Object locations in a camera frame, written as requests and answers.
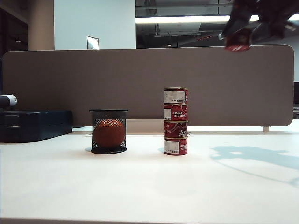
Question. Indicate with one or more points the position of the orange fruit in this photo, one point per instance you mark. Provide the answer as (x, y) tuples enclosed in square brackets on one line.
[(108, 134)]

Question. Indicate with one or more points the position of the white partition foot bracket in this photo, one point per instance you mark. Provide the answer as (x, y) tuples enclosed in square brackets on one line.
[(265, 129)]

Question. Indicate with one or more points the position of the small silver framed sign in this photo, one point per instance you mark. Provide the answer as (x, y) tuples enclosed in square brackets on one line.
[(92, 43)]

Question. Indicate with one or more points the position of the white and dark cylinder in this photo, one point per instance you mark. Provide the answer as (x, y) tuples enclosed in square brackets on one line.
[(8, 100)]

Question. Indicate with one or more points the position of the dark monitor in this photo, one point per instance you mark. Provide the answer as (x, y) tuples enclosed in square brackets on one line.
[(296, 93)]

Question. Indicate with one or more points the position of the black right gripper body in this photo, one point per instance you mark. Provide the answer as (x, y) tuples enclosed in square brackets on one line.
[(273, 11)]

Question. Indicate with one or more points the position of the brown desk partition panel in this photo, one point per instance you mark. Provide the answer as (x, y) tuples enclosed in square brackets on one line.
[(93, 81)]

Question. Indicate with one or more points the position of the long ceiling light strip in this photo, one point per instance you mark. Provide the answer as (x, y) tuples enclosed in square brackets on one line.
[(182, 19)]

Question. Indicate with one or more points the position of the black mesh pen holder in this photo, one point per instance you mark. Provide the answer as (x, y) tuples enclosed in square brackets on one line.
[(108, 111)]

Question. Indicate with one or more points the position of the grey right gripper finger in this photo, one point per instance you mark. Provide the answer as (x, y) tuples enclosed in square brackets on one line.
[(234, 23), (262, 32)]

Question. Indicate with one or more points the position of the dark blue plastic case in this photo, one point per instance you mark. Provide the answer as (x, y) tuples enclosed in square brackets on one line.
[(35, 126)]

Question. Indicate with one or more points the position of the red tomato paste can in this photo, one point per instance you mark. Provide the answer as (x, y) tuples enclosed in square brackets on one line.
[(178, 113), (175, 146), (172, 129), (237, 40), (175, 96)]

